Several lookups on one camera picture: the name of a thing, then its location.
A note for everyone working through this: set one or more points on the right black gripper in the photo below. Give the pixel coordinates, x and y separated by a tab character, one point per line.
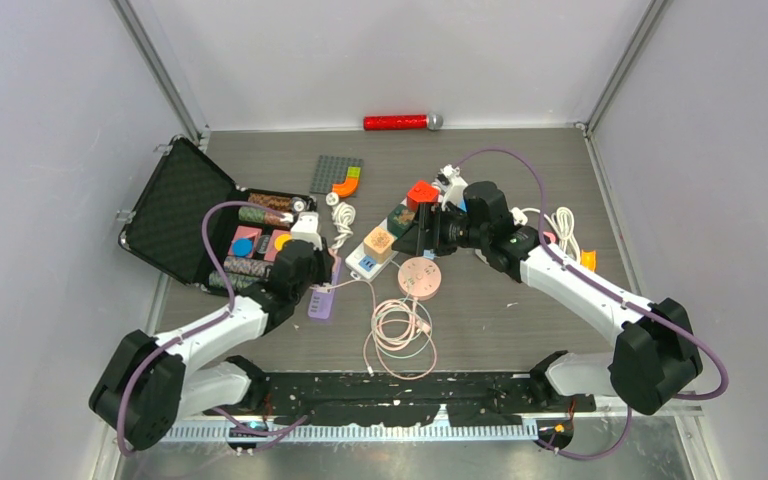
416	240

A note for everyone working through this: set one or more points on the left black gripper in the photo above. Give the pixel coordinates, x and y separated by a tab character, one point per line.
324	261

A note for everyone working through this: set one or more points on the dark green cube adapter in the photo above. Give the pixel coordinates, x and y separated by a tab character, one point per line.
399	220

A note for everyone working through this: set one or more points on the beige cube adapter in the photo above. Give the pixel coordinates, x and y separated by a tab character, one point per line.
378	245

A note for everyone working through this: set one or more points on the white multicolour power strip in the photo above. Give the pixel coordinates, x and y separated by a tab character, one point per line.
362	267

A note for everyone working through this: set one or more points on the red cube socket adapter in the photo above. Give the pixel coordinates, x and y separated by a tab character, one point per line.
421	192

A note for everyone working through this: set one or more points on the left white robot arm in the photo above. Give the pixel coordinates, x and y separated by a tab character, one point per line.
151	382

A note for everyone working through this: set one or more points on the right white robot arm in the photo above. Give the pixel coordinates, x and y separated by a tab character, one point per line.
653	358

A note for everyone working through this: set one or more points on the pink round power socket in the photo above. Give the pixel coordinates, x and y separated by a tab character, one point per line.
419	278

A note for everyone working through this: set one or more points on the purple power strip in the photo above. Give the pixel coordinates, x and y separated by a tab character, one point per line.
322	299

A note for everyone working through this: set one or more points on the orange curved lego piece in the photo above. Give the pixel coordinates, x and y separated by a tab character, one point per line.
347	187

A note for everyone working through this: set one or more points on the grey lego baseplate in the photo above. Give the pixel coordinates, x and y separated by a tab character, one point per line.
331	170

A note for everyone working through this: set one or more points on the red glitter microphone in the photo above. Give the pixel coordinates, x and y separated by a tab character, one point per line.
429	121

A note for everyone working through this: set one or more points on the black poker chip case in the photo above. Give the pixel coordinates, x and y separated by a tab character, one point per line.
194	223

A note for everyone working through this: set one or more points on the orange small object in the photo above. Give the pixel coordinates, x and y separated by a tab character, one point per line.
588	259

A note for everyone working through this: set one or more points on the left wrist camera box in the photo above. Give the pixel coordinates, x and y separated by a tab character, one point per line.
306	228

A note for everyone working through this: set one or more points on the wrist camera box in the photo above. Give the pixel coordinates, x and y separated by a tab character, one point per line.
451	187
306	228

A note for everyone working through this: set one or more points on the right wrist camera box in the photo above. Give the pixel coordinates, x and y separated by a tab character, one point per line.
451	187

